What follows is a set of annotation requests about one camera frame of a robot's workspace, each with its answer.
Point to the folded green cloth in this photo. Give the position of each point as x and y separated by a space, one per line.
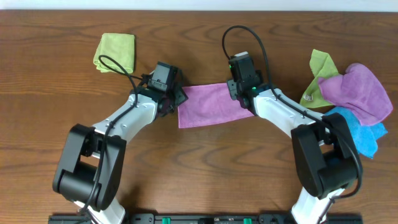
120 47

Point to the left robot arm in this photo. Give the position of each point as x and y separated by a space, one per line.
90 167

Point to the crumpled green cloth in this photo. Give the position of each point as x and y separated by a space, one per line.
322 66

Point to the crumpled purple cloth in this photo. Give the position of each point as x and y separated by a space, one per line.
359 91

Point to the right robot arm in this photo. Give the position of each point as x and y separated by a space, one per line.
326 159

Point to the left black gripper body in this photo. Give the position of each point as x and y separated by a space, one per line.
179 95

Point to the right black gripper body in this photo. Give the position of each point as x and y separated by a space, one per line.
232 90

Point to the blue cloth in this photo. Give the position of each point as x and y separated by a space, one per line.
364 137

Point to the purple cloth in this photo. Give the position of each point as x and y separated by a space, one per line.
359 91
209 105

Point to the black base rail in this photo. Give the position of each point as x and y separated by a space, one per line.
266 218

